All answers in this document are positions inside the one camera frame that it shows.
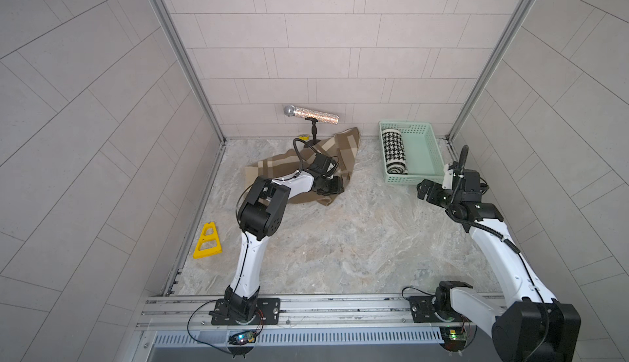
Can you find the brown beige plaid blanket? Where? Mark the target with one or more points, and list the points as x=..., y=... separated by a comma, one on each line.
x=343, y=147

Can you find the yellow plastic tool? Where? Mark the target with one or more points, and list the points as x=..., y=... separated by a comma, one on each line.
x=208, y=243

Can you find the black microphone stand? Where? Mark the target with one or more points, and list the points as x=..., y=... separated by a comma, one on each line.
x=314, y=131

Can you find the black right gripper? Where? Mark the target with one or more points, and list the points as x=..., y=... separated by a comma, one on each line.
x=432, y=196

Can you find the green circuit board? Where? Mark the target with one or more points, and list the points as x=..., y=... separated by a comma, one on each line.
x=243, y=338
x=454, y=339

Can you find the right green circuit board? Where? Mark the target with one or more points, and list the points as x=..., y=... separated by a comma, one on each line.
x=454, y=339

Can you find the aluminium corner post right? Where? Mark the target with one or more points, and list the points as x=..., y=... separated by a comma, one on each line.
x=515, y=22

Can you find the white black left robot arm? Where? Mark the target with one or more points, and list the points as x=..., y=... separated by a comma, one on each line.
x=259, y=217

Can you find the black white houndstooth scarf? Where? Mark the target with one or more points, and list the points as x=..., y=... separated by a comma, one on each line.
x=394, y=152

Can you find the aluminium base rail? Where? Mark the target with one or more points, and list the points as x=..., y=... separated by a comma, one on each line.
x=303, y=320

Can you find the aluminium corner post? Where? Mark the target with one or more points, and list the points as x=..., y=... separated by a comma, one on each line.
x=515, y=22
x=180, y=52

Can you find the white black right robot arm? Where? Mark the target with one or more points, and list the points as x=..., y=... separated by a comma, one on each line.
x=532, y=325

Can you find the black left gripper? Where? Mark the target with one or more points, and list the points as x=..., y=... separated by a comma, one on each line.
x=335, y=187

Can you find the aluminium corner post left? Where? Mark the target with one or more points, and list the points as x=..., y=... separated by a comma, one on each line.
x=180, y=52

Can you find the left green circuit board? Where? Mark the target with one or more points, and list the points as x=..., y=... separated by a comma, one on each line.
x=243, y=338

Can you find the glitter microphone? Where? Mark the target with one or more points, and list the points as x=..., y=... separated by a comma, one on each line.
x=308, y=114

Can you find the mint green plastic basket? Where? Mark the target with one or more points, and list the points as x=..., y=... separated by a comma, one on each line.
x=423, y=156

